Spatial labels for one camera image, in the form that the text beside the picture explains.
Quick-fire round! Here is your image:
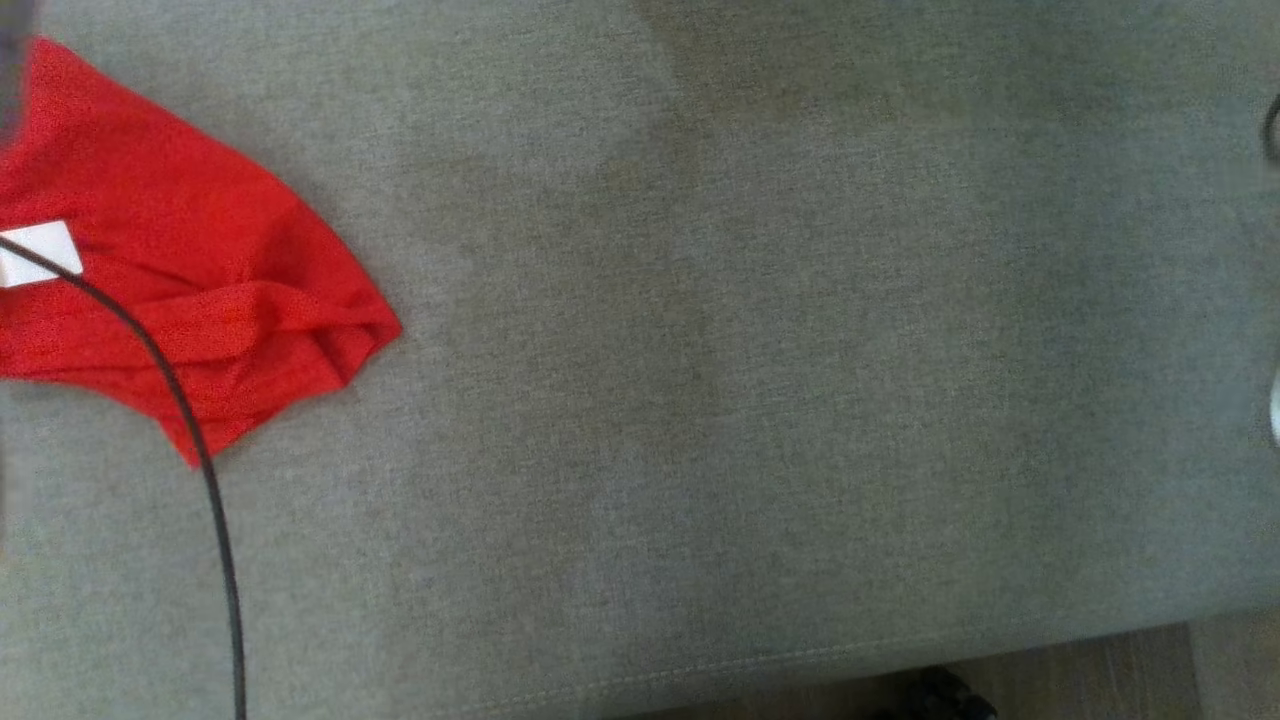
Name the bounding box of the red jersey with white sleeves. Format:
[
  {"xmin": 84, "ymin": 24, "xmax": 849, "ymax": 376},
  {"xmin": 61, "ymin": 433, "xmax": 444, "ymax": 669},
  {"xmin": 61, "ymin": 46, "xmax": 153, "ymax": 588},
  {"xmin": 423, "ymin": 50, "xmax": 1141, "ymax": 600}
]
[{"xmin": 0, "ymin": 35, "xmax": 404, "ymax": 469}]

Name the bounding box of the grey sofa seat cushion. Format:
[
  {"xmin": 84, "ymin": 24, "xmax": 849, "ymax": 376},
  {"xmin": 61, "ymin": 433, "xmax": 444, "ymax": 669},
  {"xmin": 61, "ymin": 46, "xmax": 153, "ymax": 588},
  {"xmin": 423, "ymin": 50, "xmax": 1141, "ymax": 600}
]
[{"xmin": 0, "ymin": 0, "xmax": 1280, "ymax": 720}]

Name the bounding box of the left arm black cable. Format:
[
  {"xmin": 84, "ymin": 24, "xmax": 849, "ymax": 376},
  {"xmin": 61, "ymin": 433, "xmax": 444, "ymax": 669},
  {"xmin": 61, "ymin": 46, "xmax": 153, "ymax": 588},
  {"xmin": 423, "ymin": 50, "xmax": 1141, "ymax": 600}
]
[{"xmin": 0, "ymin": 232, "xmax": 248, "ymax": 720}]

